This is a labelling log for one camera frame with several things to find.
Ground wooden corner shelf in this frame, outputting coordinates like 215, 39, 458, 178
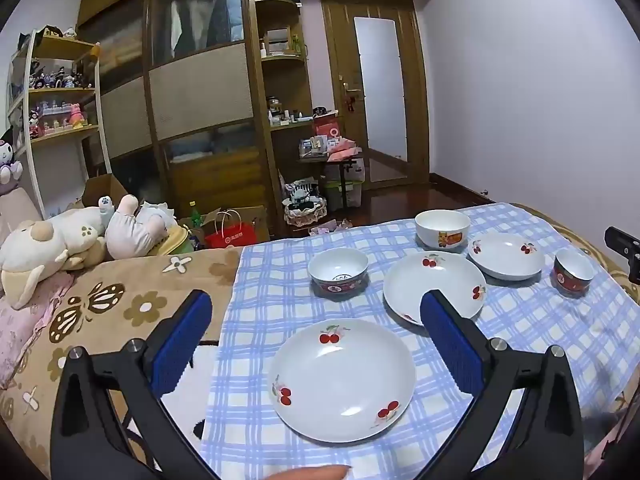
247, 0, 321, 231

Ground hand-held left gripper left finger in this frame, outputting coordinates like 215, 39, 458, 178
50, 289, 221, 480

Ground wooden wardrobe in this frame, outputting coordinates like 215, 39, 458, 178
75, 0, 281, 241

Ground cream plush dog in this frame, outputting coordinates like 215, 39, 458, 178
0, 196, 116, 311

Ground small red patterned bowl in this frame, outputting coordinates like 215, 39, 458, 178
553, 248, 597, 297

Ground wooden door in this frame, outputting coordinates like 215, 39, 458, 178
320, 0, 431, 191

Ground red paper box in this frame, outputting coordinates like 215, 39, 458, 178
314, 115, 346, 141

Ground white bowl with cartoon print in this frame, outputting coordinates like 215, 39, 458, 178
414, 209, 472, 251

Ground pile of pink packets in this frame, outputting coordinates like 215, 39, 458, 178
299, 135, 364, 162

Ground white frame display shelf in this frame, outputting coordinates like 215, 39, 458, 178
6, 27, 113, 221

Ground pink quilt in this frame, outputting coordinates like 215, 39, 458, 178
0, 267, 76, 391

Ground cardboard box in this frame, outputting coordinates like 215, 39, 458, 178
177, 205, 272, 247
80, 174, 132, 211

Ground pink packets on floor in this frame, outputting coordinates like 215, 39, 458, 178
309, 217, 354, 237

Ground wicker basket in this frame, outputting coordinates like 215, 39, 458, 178
282, 180, 328, 226

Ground small black folding table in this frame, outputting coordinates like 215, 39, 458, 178
297, 152, 366, 211

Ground blue checked cloth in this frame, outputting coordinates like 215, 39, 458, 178
200, 202, 640, 480

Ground group of small figurines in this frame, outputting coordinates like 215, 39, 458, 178
10, 55, 96, 138

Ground purple plush toy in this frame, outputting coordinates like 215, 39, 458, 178
0, 127, 25, 196

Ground red paper bag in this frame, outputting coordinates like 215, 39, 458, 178
205, 210, 257, 250

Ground pink doll with white hair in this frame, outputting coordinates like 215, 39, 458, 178
102, 194, 180, 260

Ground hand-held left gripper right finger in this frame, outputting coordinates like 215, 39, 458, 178
419, 289, 585, 480

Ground white cherry print plate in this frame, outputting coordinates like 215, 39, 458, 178
269, 318, 417, 443
383, 251, 487, 326
467, 232, 547, 281

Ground yellow green cushion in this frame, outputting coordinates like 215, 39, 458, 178
150, 225, 194, 257

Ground clear plastic storage box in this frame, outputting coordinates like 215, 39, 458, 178
320, 180, 363, 211

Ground black white plush toy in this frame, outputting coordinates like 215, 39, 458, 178
286, 182, 322, 207

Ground blue red patterned bowl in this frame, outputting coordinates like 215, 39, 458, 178
307, 247, 369, 301

